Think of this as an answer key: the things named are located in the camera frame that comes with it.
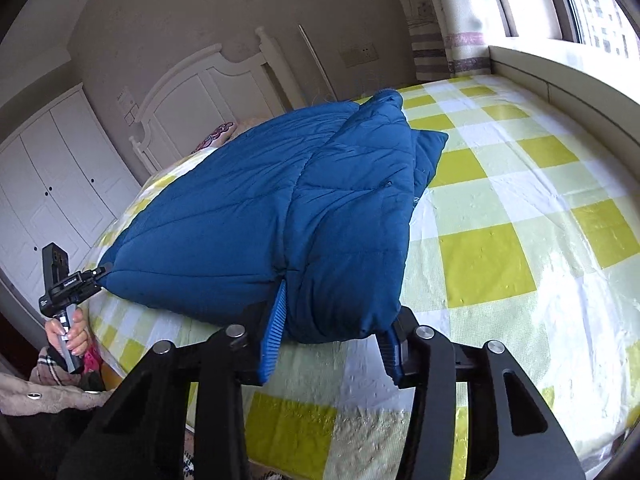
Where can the dark framed window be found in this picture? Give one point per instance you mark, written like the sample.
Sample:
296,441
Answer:
600,10

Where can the white wooden headboard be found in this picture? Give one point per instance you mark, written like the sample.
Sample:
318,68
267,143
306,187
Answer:
200,95

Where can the beige window sill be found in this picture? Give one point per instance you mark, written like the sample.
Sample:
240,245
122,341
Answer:
575,95

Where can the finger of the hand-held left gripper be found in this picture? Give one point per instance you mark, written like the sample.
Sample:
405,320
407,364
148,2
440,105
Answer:
102,274

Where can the beige wall socket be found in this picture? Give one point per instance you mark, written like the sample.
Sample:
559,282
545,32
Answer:
359,54

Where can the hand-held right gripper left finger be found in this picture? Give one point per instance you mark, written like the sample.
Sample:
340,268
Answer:
272,340

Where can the patterned curtain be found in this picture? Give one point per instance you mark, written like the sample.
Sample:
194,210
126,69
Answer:
450,10

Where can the white wall switch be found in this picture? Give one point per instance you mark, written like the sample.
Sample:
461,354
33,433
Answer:
131,116

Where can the person's beige coat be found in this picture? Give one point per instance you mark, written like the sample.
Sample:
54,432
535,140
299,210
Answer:
45,395

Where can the floral patterned pillow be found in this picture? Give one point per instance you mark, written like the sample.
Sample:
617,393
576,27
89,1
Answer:
215,136

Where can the pale pink pillow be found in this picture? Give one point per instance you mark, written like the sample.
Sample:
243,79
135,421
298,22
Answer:
246,127

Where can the white wardrobe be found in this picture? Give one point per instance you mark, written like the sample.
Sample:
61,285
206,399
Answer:
60,185

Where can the person's left hand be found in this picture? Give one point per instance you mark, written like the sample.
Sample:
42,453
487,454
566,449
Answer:
77,332

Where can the yellow checkered bed sheet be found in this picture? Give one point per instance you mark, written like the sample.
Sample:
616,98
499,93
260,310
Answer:
500,210

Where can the white paper notice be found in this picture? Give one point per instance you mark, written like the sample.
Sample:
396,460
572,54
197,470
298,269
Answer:
123,97

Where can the blue quilted jacket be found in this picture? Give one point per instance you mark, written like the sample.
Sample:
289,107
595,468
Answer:
250,200

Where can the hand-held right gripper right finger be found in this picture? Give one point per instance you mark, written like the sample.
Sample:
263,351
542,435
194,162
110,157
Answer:
392,355

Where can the metal pole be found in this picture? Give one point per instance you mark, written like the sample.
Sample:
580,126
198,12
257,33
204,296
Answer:
317,62

